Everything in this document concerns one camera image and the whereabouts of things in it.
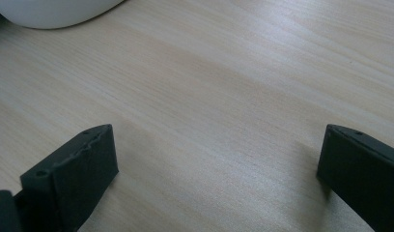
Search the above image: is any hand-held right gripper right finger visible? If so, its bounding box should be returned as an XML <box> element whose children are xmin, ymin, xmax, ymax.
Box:
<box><xmin>316</xmin><ymin>124</ymin><xmax>394</xmax><ymax>232</ymax></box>

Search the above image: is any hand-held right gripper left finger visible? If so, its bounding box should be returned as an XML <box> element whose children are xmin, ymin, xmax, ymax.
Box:
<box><xmin>14</xmin><ymin>124</ymin><xmax>120</xmax><ymax>232</ymax></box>

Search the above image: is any white bowl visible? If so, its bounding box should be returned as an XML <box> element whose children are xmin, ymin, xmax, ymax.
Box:
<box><xmin>0</xmin><ymin>0</ymin><xmax>126</xmax><ymax>30</ymax></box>

